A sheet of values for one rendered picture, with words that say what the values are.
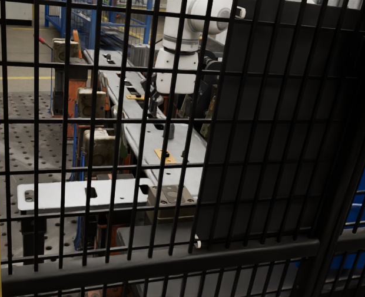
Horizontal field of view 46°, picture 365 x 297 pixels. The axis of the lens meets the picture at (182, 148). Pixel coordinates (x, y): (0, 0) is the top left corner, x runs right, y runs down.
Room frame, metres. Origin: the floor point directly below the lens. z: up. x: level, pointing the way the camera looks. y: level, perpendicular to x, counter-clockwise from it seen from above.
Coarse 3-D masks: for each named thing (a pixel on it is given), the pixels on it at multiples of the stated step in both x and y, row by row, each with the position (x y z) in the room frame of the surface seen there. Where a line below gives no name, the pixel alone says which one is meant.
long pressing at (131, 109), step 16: (112, 64) 1.86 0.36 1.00; (128, 64) 1.90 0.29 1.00; (112, 80) 1.62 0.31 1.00; (128, 80) 1.65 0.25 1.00; (112, 96) 1.44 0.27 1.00; (160, 96) 1.50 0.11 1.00; (128, 112) 1.30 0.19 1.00; (160, 112) 1.34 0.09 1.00; (128, 128) 1.16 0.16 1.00; (176, 128) 1.22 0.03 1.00; (144, 144) 1.07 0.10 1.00; (160, 144) 1.09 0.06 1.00; (176, 144) 1.10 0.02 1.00; (192, 144) 1.12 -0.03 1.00; (144, 160) 0.98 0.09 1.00; (160, 160) 0.99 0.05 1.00; (176, 160) 1.00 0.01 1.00; (192, 160) 1.02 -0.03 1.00; (176, 176) 0.92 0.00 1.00; (192, 176) 0.93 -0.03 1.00; (192, 192) 0.85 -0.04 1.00
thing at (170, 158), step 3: (156, 150) 1.04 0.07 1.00; (159, 150) 1.04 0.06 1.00; (156, 153) 1.02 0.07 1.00; (159, 153) 1.02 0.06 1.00; (168, 153) 1.01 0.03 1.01; (159, 156) 1.00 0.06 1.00; (168, 156) 1.01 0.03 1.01; (171, 156) 1.02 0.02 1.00; (165, 159) 0.99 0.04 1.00; (168, 159) 1.00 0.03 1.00; (171, 159) 1.00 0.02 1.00; (174, 159) 1.00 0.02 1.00; (165, 162) 0.98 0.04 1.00; (168, 162) 0.98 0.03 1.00; (171, 162) 0.98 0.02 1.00; (174, 162) 0.98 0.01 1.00
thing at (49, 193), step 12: (96, 180) 0.84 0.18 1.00; (108, 180) 0.85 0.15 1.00; (120, 180) 0.86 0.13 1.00; (132, 180) 0.86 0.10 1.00; (144, 180) 0.87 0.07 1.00; (24, 192) 0.75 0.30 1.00; (48, 192) 0.76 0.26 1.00; (60, 192) 0.77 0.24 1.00; (72, 192) 0.78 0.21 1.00; (84, 192) 0.78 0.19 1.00; (96, 192) 0.79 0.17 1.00; (108, 192) 0.80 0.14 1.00; (120, 192) 0.80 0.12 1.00; (132, 192) 0.81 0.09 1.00; (24, 204) 0.70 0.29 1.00; (48, 204) 0.72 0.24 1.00; (60, 204) 0.72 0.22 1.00; (72, 204) 0.73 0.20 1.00; (84, 204) 0.74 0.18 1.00; (96, 204) 0.74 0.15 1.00; (108, 204) 0.75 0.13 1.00; (120, 204) 0.76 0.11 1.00; (144, 204) 0.78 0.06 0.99
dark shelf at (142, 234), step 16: (192, 224) 0.68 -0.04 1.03; (128, 240) 0.60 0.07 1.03; (144, 240) 0.61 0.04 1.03; (160, 240) 0.62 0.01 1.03; (176, 240) 0.62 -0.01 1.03; (224, 272) 0.56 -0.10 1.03; (240, 272) 0.57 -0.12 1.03; (272, 272) 0.58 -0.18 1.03; (288, 272) 0.58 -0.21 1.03; (336, 272) 0.60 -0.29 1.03; (160, 288) 0.50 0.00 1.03; (176, 288) 0.51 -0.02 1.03; (192, 288) 0.51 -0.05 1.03; (208, 288) 0.52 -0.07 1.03; (224, 288) 0.52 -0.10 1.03; (240, 288) 0.53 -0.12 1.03; (256, 288) 0.53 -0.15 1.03; (272, 288) 0.54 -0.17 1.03; (336, 288) 0.56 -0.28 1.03; (352, 288) 0.57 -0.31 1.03
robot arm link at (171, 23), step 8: (168, 0) 1.00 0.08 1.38; (176, 0) 0.98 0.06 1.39; (192, 0) 0.96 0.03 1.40; (168, 8) 0.99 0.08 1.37; (176, 8) 0.97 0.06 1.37; (168, 24) 0.98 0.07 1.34; (176, 24) 0.97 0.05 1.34; (184, 24) 0.97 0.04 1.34; (168, 32) 0.98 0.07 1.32; (176, 32) 0.97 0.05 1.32; (184, 32) 0.97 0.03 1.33; (192, 32) 0.98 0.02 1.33; (200, 32) 1.01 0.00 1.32
